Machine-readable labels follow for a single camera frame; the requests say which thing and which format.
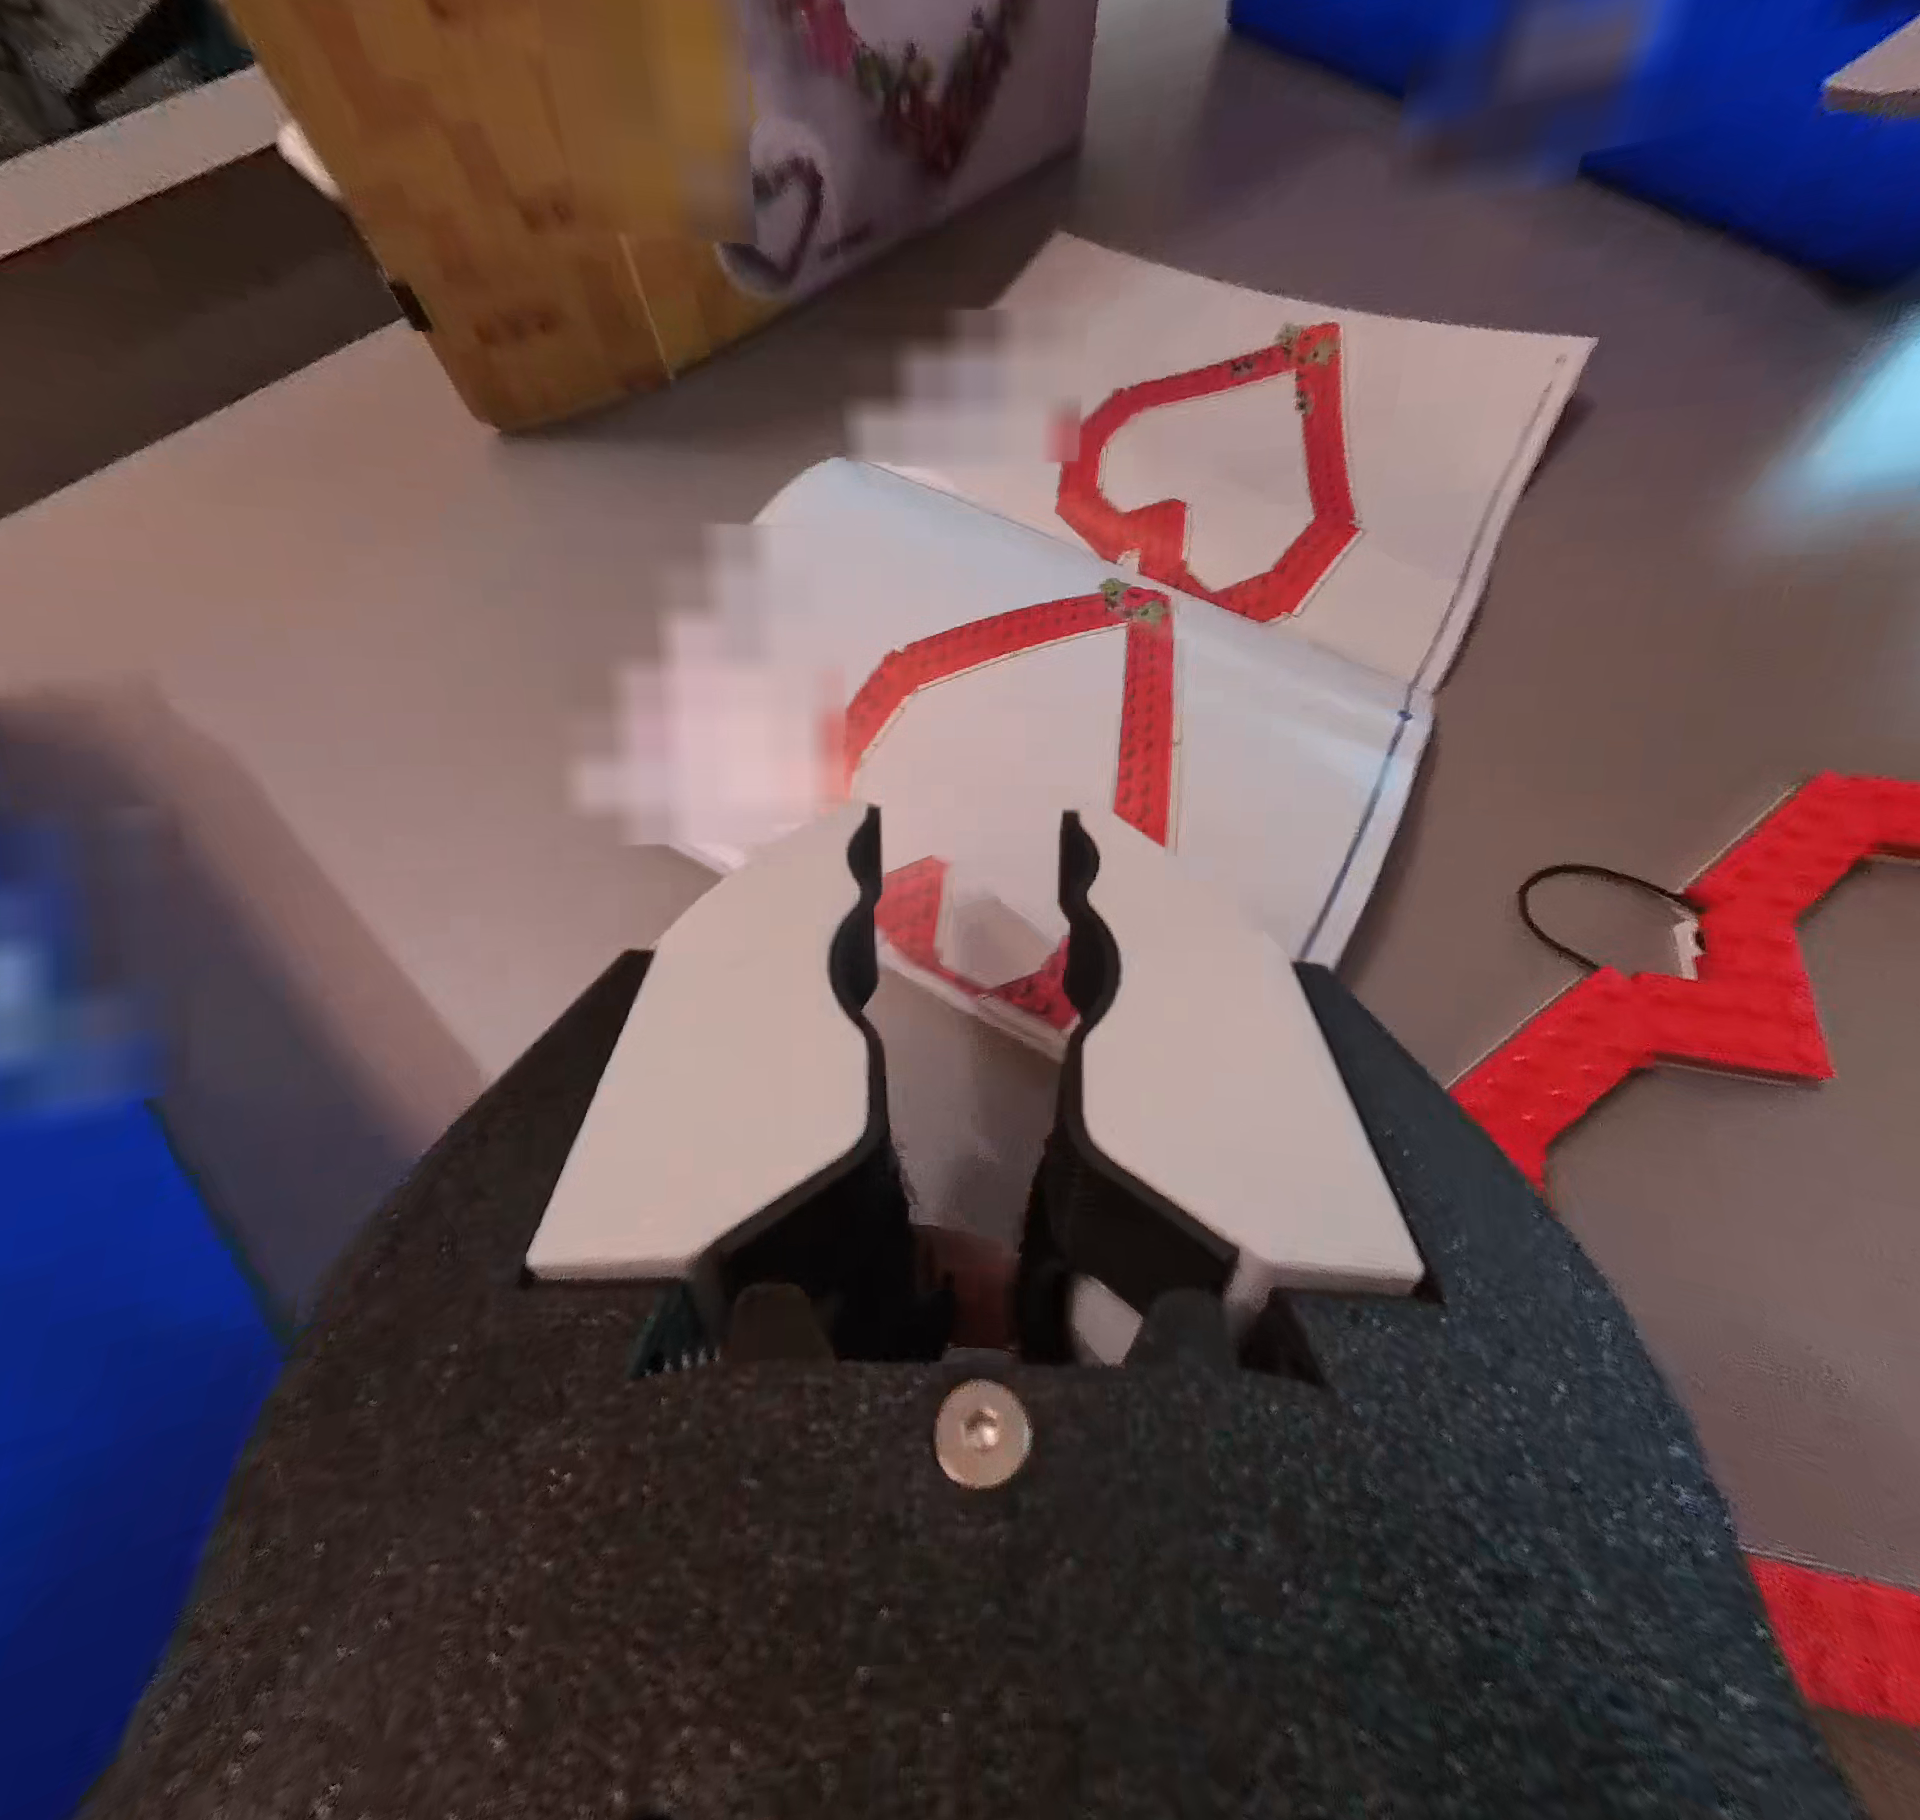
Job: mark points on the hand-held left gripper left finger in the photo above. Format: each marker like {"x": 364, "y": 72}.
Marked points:
{"x": 720, "y": 1069}

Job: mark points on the toy set box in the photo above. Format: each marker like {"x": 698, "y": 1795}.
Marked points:
{"x": 496, "y": 170}

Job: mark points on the grey desk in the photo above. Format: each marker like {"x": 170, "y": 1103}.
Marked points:
{"x": 376, "y": 575}

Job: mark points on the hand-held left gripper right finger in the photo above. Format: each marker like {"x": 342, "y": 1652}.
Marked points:
{"x": 1214, "y": 1098}

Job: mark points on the red brick heart frame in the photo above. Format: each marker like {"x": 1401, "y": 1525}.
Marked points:
{"x": 1740, "y": 1010}

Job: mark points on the open instruction booklet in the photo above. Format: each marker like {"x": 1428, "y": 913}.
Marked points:
{"x": 1289, "y": 754}

